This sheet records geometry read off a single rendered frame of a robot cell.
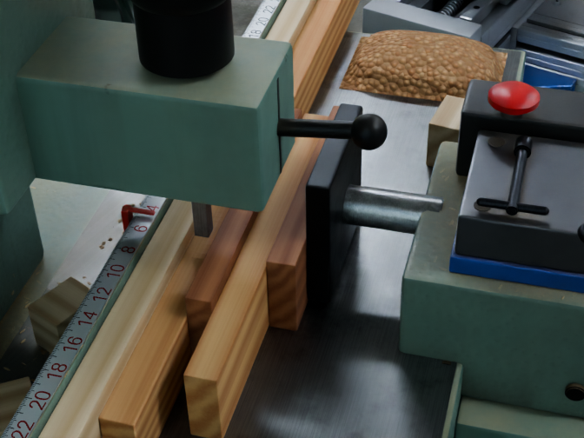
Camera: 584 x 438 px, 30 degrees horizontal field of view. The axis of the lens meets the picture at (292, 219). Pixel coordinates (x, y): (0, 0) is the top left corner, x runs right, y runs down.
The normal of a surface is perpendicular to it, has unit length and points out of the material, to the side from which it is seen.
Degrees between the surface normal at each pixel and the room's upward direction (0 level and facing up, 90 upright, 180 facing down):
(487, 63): 27
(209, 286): 0
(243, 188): 90
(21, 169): 90
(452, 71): 33
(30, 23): 90
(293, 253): 0
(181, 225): 0
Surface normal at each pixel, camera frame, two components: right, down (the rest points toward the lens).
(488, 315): -0.26, 0.62
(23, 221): 0.97, 0.14
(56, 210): -0.02, -0.77
